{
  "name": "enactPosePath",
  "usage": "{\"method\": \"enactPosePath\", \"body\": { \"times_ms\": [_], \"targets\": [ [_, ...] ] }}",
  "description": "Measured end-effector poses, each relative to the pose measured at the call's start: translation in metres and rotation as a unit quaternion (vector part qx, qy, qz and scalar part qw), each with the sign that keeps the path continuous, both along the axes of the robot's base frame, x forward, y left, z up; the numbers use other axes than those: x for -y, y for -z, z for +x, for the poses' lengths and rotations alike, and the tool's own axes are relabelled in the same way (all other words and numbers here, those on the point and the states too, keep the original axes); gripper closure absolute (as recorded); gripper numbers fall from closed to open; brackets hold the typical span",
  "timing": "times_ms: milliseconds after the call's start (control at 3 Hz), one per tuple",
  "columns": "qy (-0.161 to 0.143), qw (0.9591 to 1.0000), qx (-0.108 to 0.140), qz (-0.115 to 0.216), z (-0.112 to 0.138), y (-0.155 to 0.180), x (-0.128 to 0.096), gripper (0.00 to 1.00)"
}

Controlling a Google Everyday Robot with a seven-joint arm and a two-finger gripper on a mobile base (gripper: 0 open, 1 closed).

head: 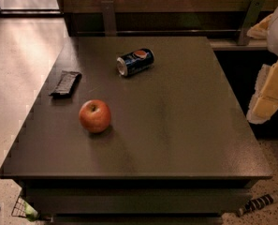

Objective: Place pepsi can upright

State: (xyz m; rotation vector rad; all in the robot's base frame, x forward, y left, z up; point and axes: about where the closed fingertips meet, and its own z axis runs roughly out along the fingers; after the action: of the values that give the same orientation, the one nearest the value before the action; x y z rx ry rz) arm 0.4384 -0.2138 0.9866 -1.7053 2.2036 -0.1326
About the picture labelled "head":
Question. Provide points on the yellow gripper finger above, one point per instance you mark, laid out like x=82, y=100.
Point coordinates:
x=261, y=29
x=264, y=102

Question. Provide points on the blue pepsi can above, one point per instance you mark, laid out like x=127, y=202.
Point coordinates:
x=135, y=62

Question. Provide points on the black white striped stick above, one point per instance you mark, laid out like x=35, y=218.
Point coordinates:
x=258, y=203

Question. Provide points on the dark grey table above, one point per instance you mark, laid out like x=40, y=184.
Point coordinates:
x=178, y=149

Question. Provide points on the red apple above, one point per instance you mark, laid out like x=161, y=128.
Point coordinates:
x=95, y=116

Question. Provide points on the black snack bar wrapper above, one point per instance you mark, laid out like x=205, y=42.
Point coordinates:
x=65, y=85

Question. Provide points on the wire basket with green item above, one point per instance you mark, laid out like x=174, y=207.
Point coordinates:
x=23, y=209

